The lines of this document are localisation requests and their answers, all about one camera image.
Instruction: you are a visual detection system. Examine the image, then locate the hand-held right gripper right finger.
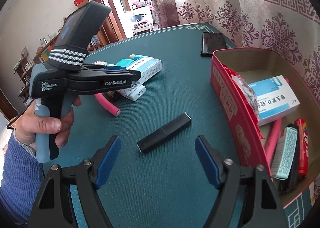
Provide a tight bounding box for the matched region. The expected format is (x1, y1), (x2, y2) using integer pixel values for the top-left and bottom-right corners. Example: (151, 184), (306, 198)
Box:
(194, 135), (285, 228)

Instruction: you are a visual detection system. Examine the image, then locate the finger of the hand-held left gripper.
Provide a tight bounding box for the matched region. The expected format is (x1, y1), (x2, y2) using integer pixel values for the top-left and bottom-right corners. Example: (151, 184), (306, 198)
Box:
(84, 64), (130, 71)

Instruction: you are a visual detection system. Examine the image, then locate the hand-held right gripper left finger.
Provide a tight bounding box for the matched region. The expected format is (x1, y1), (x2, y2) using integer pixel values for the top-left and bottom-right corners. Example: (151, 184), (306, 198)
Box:
(27, 135), (122, 228)

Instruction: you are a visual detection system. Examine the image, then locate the white medicine box blue stripe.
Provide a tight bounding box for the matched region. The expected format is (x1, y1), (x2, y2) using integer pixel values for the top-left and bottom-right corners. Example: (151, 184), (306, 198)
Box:
(122, 56), (163, 92)

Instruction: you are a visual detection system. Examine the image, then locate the small white box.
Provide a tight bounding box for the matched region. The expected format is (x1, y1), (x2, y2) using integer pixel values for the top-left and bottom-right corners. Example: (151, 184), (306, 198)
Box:
(120, 84), (147, 102)

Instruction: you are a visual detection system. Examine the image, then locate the pink foam tube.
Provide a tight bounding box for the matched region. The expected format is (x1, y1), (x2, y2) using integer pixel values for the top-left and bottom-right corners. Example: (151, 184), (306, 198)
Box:
(94, 93), (122, 118)
(264, 118), (283, 166)

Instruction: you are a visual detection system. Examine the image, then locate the black rectangular case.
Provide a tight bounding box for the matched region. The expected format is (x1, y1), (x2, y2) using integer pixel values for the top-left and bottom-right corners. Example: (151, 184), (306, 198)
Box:
(137, 112), (192, 155)

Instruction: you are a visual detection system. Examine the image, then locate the red cardboard box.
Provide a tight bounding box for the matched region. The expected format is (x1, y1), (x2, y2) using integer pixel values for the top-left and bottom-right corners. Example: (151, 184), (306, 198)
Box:
(209, 48), (320, 208)

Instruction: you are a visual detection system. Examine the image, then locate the small pale teal box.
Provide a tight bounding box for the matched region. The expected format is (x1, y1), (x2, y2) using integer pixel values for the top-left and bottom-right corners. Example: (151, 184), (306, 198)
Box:
(271, 127), (298, 180)

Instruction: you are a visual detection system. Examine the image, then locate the red snack packet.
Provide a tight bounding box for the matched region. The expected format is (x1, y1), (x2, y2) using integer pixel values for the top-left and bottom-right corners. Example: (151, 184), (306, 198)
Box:
(224, 64), (264, 140)

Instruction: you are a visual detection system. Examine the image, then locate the large blue white medicine box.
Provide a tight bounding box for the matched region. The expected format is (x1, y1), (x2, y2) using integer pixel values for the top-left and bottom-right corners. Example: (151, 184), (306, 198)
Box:
(247, 75), (300, 126)

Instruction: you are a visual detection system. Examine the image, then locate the red candy tube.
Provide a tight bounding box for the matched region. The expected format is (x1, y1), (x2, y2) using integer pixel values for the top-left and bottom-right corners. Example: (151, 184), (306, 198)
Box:
(294, 118), (309, 176)

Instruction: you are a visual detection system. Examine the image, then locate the person's left forearm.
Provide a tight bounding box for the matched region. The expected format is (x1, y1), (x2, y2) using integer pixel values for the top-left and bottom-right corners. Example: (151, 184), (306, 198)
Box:
(0, 128), (45, 227)

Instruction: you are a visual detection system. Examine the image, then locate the person's left hand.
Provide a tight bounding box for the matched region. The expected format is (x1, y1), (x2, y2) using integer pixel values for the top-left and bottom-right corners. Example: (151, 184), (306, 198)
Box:
(15, 95), (82, 149)

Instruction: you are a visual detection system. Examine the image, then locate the teal dental floss box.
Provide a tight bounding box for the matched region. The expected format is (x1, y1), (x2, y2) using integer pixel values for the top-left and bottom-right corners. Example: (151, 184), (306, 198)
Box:
(116, 58), (133, 67)

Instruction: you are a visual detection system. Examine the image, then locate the wooden bookshelf with books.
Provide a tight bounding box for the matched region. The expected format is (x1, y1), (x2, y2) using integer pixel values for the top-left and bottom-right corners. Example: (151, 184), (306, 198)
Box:
(32, 29), (110, 65)

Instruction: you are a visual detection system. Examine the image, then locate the small wooden shelf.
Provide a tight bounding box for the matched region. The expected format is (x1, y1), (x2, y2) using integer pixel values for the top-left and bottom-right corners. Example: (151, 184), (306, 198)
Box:
(14, 47), (35, 106)

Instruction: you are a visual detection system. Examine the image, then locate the teal table mat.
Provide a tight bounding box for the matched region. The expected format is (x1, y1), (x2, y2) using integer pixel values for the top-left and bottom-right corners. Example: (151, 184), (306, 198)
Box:
(42, 22), (320, 228)

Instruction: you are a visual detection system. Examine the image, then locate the red patterned cloth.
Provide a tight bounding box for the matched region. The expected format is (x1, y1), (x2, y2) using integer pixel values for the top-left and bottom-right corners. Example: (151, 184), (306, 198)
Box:
(131, 1), (153, 9)

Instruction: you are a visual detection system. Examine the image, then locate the black smartphone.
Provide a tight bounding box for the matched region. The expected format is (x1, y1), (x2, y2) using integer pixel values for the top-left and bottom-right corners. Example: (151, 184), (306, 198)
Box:
(200, 32), (227, 57)

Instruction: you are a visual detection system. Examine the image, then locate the patterned beige curtain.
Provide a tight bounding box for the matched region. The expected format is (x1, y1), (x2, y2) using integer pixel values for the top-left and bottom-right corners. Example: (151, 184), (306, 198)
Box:
(146, 0), (320, 109)

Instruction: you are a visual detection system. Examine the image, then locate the wooden door frame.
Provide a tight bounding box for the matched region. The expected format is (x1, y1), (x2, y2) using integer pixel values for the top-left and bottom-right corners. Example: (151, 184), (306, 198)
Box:
(81, 0), (127, 42)

